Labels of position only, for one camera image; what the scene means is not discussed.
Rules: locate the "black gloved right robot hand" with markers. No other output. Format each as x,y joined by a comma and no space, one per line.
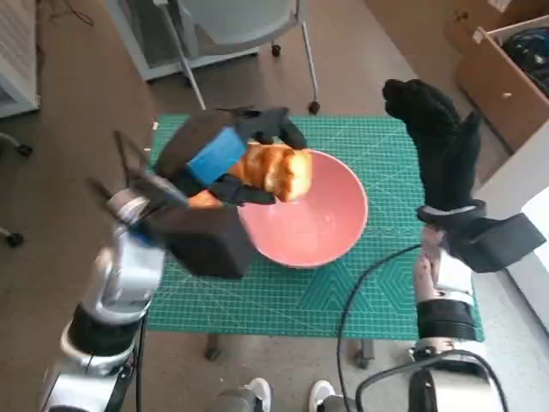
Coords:
442,146

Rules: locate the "pink bowl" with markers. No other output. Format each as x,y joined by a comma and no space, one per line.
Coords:
317,223

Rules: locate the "square toasted bread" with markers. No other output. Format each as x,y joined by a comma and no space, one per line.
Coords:
283,171

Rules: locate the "round bread bun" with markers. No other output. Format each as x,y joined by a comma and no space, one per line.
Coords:
206,201

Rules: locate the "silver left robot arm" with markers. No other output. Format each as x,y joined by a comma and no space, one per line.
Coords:
124,274

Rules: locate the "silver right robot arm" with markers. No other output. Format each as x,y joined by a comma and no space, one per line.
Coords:
446,317

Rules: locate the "wooden crate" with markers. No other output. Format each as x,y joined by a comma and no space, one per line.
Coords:
493,94

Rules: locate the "brown cardboard box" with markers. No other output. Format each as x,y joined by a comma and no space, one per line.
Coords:
472,17

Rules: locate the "white table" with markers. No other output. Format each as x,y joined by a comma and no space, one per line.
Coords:
527,283

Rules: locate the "grey table leg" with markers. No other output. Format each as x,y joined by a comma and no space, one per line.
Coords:
212,347
365,354

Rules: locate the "green cutting mat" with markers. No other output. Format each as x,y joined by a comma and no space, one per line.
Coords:
279,300

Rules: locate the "grey mesh chair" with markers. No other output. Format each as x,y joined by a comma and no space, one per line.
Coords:
240,21

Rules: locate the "black chair caster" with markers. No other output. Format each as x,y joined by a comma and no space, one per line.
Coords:
15,238
23,148

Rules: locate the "white perforated cabinet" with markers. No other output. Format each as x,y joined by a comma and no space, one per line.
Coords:
17,43

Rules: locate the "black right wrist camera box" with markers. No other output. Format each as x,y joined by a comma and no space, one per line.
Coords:
493,244

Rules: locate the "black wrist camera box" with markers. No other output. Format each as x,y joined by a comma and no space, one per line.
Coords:
206,244
493,244

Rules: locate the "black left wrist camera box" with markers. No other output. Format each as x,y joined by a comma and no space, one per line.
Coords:
206,244

